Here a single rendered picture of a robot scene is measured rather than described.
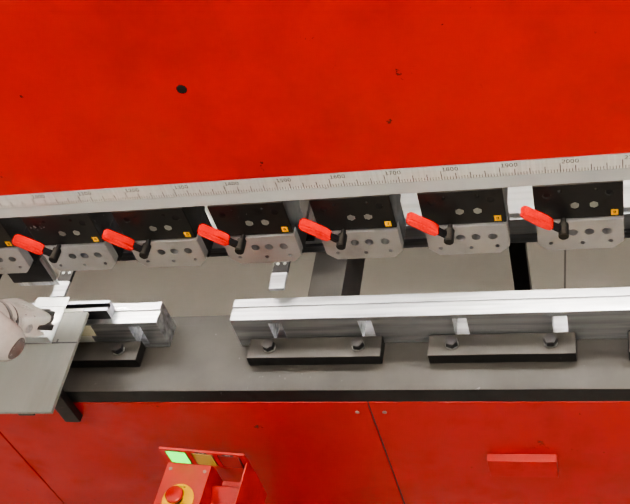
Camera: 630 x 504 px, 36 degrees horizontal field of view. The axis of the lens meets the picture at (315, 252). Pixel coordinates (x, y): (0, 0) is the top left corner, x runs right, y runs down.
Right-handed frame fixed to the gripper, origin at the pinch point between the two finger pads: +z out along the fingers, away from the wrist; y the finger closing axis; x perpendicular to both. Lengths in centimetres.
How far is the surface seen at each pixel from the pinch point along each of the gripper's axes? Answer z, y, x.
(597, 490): 47, -121, -9
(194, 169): -24, -32, -45
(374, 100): -33, -61, -67
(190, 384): 12.6, -32.6, 2.2
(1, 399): -5.8, -0.7, 18.9
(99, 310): 9.6, -6.7, -4.2
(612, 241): -3, -103, -61
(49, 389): -3.9, -9.5, 12.5
